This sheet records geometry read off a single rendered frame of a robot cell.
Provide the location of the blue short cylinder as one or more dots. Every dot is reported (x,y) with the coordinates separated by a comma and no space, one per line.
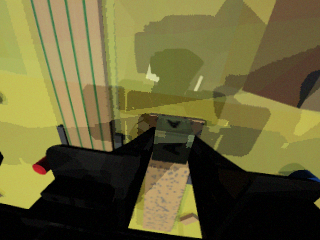
(304,174)

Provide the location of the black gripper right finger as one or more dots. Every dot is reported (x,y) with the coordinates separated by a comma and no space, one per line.
(221,189)

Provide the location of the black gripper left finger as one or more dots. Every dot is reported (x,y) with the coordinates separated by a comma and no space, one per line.
(124,168)

